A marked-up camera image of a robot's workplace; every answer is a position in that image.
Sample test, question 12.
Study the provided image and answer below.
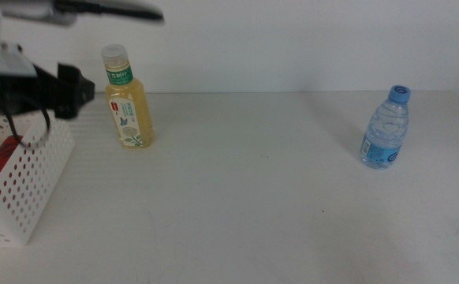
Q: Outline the yellow tea bottle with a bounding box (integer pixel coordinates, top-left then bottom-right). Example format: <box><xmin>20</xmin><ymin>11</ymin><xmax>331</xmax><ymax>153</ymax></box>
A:
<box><xmin>101</xmin><ymin>43</ymin><xmax>155</xmax><ymax>149</ymax></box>

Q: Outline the clear water bottle blue cap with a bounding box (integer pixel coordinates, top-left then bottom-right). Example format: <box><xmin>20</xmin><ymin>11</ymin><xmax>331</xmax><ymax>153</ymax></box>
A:
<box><xmin>358</xmin><ymin>84</ymin><xmax>412</xmax><ymax>170</ymax></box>

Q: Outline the white perforated plastic basket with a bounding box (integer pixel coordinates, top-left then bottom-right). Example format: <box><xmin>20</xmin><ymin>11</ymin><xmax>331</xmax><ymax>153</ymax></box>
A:
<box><xmin>0</xmin><ymin>114</ymin><xmax>76</xmax><ymax>248</ymax></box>

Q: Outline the thin black cable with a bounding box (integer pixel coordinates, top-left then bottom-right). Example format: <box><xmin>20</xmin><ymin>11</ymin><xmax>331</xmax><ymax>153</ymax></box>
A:
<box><xmin>2</xmin><ymin>90</ymin><xmax>52</xmax><ymax>150</ymax></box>

